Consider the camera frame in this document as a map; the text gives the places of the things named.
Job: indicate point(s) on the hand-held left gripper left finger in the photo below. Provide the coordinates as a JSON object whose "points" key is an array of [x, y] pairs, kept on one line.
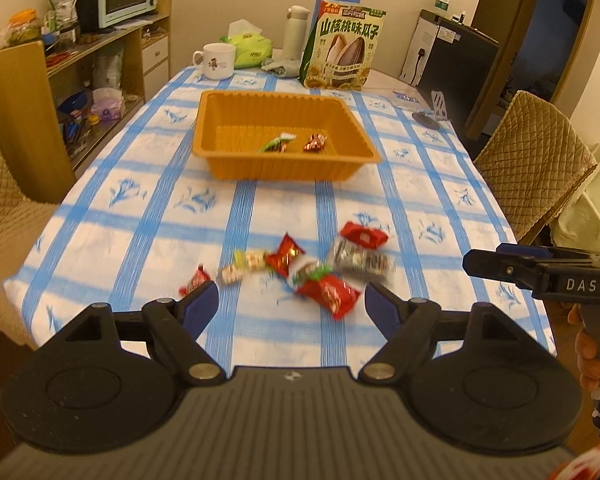
{"points": [[200, 306]]}

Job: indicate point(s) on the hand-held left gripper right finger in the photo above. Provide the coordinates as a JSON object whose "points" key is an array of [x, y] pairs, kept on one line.
{"points": [[380, 306]]}

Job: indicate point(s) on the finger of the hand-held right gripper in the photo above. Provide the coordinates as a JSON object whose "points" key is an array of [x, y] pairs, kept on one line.
{"points": [[495, 265], [522, 249]]}

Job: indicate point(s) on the small red candy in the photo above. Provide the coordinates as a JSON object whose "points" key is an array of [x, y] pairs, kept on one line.
{"points": [[195, 281]]}

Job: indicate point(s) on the grey snack packet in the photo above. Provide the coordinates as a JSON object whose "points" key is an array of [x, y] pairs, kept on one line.
{"points": [[360, 261]]}

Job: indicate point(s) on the long red green snack packet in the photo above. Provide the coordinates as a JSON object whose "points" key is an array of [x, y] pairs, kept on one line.
{"points": [[322, 287]]}

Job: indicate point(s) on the red square snack packet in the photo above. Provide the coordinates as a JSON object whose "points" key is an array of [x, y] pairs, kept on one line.
{"points": [[364, 234]]}

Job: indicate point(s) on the red twisted wrapper candy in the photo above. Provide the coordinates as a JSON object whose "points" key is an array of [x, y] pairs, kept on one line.
{"points": [[285, 255]]}

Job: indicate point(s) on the orange plastic tray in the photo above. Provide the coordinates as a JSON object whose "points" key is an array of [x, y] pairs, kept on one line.
{"points": [[280, 160]]}

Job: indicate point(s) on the brown red candy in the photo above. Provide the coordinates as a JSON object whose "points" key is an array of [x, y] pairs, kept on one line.
{"points": [[315, 142]]}

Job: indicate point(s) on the person's right hand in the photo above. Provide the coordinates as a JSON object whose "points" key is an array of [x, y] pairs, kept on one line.
{"points": [[591, 360]]}

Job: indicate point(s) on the beige quilted chair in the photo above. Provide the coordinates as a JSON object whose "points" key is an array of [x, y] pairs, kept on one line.
{"points": [[530, 170], [10, 240]]}

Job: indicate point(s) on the pale yellow cloth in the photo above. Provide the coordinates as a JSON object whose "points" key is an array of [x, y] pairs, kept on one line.
{"points": [[595, 200]]}

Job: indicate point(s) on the grey phone stand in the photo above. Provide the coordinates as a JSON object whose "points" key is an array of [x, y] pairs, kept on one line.
{"points": [[437, 105]]}

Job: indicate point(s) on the person's patterned clothing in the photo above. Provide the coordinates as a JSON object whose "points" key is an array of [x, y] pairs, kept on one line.
{"points": [[587, 467]]}

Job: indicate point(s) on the small card box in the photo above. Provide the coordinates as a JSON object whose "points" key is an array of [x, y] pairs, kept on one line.
{"points": [[405, 98]]}

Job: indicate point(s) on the black mini fridge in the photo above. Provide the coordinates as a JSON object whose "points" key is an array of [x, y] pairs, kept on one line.
{"points": [[460, 70]]}

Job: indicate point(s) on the pink tissue roll pack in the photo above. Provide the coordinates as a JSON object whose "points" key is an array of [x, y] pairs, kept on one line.
{"points": [[108, 105]]}

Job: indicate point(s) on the blue bowl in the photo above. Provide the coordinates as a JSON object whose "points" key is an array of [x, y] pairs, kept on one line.
{"points": [[72, 102]]}

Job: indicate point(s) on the white mug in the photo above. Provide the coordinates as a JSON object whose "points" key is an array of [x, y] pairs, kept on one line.
{"points": [[217, 61]]}

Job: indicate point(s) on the grey cloth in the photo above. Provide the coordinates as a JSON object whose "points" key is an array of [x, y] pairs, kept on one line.
{"points": [[281, 66]]}

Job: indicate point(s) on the white plastic bag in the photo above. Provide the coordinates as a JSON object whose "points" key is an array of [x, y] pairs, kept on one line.
{"points": [[107, 67]]}

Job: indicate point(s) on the green sunflower seed bag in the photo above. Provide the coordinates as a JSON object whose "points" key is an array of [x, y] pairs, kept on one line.
{"points": [[342, 50]]}

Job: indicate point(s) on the wooden shelf unit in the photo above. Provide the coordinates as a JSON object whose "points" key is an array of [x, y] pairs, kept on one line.
{"points": [[25, 110]]}

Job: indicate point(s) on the green tissue pack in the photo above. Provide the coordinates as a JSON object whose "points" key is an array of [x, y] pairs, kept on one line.
{"points": [[250, 47]]}

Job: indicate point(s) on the white thermos bottle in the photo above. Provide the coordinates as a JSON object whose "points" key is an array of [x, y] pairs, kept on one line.
{"points": [[296, 30]]}

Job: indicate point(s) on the green white snack bag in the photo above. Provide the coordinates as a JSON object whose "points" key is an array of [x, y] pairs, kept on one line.
{"points": [[62, 7]]}

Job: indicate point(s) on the orange lid glass jar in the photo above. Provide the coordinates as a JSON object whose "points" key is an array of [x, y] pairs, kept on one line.
{"points": [[24, 27]]}

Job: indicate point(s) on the wooden door frame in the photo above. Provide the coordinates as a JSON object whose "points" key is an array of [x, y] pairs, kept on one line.
{"points": [[510, 0]]}

